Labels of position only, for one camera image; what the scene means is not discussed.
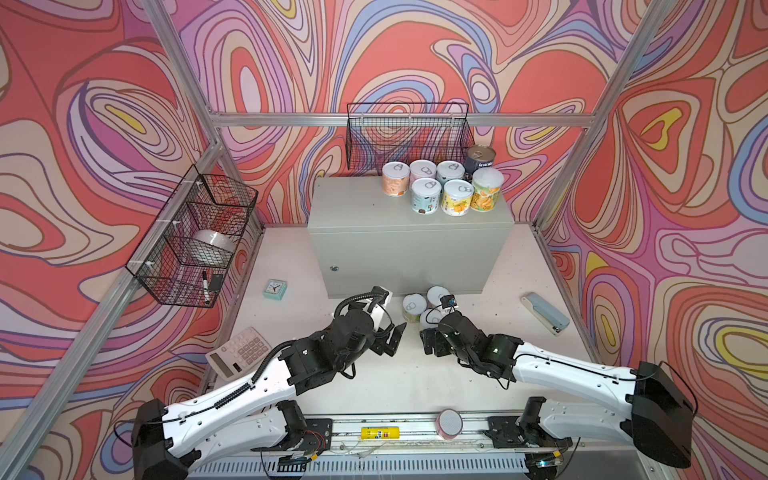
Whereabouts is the white can red label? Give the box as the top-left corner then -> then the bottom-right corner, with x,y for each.
427,285 -> 450,307

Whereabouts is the white can green label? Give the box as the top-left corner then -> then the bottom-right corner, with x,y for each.
402,293 -> 428,323

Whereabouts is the white can yellow orange label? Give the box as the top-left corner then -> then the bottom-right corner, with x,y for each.
440,179 -> 474,217

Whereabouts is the white can teal label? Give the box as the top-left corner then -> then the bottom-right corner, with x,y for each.
410,178 -> 442,215

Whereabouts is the yellow peach can plastic lid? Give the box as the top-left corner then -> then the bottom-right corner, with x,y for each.
470,167 -> 504,212

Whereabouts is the light blue spotted can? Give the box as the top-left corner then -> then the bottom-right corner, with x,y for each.
436,160 -> 465,185

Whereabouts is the white can pink label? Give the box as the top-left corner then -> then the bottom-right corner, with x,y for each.
409,159 -> 437,184

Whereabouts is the dark blue tomato can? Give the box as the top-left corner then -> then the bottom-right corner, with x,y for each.
464,145 -> 496,178

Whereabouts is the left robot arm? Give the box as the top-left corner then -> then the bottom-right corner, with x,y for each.
131,305 -> 406,479

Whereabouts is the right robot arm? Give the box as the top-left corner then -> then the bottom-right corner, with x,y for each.
421,310 -> 698,469

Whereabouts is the white pink calculator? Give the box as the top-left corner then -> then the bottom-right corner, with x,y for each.
206,327 -> 271,381

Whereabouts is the mint green small clock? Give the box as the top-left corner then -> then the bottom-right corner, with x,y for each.
262,279 -> 288,301

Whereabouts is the pink tape roll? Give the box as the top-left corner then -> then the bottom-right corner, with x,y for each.
435,409 -> 464,440

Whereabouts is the grey green stapler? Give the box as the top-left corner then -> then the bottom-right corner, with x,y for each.
520,292 -> 571,336

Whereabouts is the grey metal cabinet box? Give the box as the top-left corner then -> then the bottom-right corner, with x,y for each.
308,176 -> 514,298

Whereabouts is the black marker pen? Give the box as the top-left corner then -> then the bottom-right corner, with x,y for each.
202,271 -> 211,305

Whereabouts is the silver tape roll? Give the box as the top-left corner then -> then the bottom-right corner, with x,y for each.
189,229 -> 236,268

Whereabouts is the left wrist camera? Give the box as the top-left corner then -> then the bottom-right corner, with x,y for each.
365,286 -> 392,330

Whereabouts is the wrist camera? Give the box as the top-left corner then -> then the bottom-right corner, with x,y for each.
440,294 -> 457,309
365,286 -> 392,330

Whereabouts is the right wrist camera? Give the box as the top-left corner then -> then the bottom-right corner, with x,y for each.
440,294 -> 457,309

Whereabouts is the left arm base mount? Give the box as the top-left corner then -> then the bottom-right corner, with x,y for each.
252,417 -> 333,454

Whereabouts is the aluminium front rail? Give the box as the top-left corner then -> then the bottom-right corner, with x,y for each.
167,410 -> 661,463

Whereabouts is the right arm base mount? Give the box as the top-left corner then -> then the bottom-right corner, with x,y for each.
482,416 -> 573,450

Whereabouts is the left black wire basket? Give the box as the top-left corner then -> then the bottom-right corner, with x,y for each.
126,166 -> 258,308

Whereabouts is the black wire basket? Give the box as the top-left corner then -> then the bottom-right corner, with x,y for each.
126,166 -> 258,308
345,100 -> 474,173

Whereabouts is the back black wire basket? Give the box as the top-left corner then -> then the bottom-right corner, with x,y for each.
345,100 -> 474,173

